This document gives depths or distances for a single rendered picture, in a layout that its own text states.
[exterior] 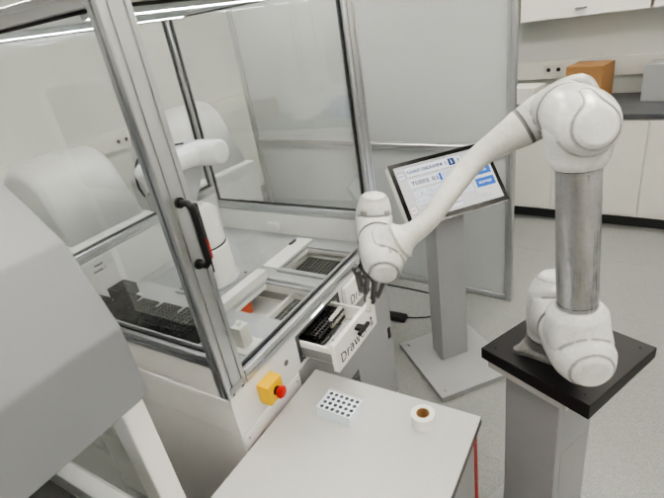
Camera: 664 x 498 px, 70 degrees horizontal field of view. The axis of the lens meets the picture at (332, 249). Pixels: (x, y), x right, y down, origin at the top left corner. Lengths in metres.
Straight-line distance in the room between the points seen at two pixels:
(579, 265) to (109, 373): 1.04
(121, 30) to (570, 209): 1.04
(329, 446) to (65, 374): 0.90
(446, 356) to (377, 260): 1.67
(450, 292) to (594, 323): 1.31
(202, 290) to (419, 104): 2.14
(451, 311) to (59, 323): 2.16
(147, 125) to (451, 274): 1.79
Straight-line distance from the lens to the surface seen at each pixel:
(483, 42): 2.87
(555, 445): 1.82
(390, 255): 1.19
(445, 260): 2.47
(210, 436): 1.67
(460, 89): 2.95
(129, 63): 1.11
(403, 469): 1.41
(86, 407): 0.81
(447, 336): 2.72
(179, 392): 1.62
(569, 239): 1.27
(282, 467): 1.48
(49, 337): 0.76
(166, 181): 1.14
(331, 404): 1.55
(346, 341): 1.60
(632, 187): 4.26
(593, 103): 1.13
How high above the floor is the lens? 1.88
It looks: 26 degrees down
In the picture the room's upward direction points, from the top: 10 degrees counter-clockwise
